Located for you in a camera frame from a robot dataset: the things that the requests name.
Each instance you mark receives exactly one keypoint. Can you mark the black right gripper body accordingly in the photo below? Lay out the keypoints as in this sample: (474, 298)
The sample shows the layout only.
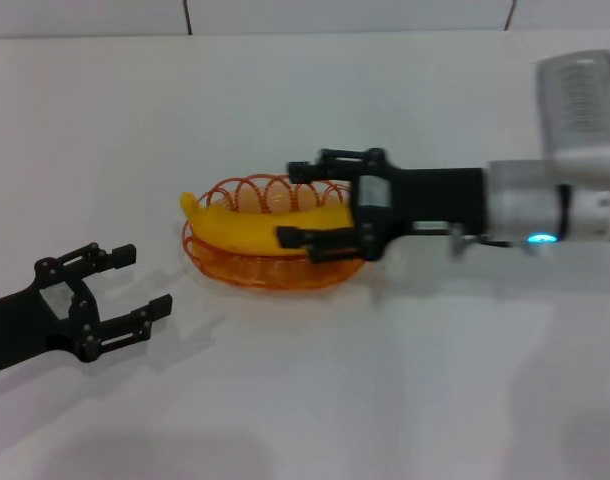
(425, 200)

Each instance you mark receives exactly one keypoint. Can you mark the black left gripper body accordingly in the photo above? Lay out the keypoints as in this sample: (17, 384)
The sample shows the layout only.
(30, 315)

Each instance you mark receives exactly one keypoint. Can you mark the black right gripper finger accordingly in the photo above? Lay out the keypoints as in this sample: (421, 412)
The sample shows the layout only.
(320, 240)
(330, 167)

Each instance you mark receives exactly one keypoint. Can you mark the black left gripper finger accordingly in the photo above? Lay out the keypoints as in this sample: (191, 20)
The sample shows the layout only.
(135, 320)
(100, 257)

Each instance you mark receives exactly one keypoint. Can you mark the yellow banana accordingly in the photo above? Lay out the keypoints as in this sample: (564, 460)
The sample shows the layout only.
(245, 230)

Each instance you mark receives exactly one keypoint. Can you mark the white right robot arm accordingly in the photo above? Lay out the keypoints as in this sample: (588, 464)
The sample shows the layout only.
(550, 210)

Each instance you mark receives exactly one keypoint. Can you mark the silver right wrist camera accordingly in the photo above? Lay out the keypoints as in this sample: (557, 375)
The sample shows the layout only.
(580, 105)

